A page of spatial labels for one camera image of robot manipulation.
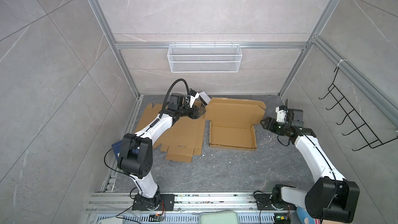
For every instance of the white digital clock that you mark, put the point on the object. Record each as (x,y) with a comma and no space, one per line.
(204,98)

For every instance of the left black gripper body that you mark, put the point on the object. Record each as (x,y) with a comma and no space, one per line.
(184,111)

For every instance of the pale green box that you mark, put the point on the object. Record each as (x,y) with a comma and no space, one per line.
(226,217)

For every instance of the pink plush pig toy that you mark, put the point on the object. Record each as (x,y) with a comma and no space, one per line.
(304,216)

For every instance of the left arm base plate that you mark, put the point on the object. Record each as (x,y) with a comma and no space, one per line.
(158,203)

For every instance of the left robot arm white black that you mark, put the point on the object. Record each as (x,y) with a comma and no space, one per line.
(136,155)

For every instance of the white wire mesh basket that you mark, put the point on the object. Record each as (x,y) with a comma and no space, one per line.
(204,58)

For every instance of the aluminium rail base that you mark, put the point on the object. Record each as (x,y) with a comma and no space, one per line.
(116,208)

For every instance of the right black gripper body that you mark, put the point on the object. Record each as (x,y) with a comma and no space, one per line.
(280,127)

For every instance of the lower flat cardboard sheet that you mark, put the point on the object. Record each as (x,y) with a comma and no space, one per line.
(180,137)

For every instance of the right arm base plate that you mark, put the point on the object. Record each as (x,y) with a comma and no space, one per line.
(264,202)

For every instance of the cardboard box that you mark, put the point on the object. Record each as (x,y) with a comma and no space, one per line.
(232,122)

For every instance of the blue book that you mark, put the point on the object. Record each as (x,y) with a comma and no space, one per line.
(116,149)

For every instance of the black wire hook rack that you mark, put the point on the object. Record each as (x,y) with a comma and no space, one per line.
(352,116)

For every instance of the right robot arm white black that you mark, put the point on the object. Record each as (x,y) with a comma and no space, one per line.
(332,197)

